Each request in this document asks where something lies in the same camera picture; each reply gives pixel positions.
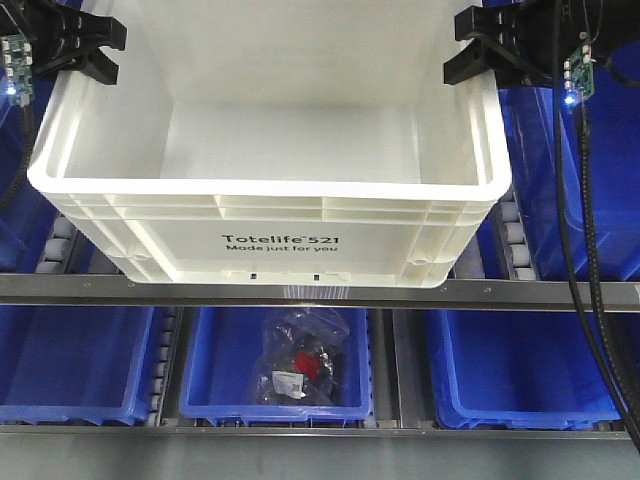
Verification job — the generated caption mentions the clear bag of parts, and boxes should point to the clear bag of parts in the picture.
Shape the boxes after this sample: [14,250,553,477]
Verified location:
[254,307,351,407]

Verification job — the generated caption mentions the roller track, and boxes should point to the roller track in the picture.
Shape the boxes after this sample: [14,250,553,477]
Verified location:
[490,188,539,282]
[146,306,183,427]
[35,215,76,274]

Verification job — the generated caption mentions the lower metal shelf rail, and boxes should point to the lower metal shelf rail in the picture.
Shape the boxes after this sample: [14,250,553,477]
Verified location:
[1,425,630,442]

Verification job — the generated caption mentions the green circuit board left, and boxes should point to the green circuit board left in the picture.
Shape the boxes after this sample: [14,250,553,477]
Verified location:
[1,34,34,107]

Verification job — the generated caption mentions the braided black cable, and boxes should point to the braided black cable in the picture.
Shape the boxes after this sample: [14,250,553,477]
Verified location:
[573,102,640,431]

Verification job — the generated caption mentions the lower right blue bin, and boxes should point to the lower right blue bin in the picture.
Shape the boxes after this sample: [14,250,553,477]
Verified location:
[424,310,620,430]

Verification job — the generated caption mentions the green circuit board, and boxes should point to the green circuit board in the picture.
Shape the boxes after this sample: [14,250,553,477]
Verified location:
[1,34,34,107]
[563,40,595,107]

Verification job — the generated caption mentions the lower left roller track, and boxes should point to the lower left roller track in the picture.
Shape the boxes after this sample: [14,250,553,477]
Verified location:
[146,306,183,427]

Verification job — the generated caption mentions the white plastic tote box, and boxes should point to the white plastic tote box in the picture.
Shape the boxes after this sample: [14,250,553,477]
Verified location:
[28,0,511,288]

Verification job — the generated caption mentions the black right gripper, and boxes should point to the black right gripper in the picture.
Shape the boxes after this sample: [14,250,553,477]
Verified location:
[443,1,595,89]

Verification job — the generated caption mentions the blue plastic bin right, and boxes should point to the blue plastic bin right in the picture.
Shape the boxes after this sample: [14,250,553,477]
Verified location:
[499,70,639,281]

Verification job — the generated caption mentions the lower left blue bin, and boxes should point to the lower left blue bin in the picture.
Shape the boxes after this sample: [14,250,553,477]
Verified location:
[1,306,163,425]

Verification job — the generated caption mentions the metal shelf frame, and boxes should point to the metal shelf frame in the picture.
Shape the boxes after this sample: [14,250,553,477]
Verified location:
[0,272,640,314]

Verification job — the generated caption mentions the green circuit board right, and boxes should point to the green circuit board right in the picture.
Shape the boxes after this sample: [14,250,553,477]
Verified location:
[563,40,595,107]

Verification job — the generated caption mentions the lower middle blue bin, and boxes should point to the lower middle blue bin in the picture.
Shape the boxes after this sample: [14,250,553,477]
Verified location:
[179,307,373,426]

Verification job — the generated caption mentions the right roller track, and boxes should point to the right roller track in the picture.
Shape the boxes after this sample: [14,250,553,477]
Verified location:
[490,188,539,282]

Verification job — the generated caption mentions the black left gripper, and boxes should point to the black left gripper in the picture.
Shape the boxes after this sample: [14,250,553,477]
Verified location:
[1,1,126,85]

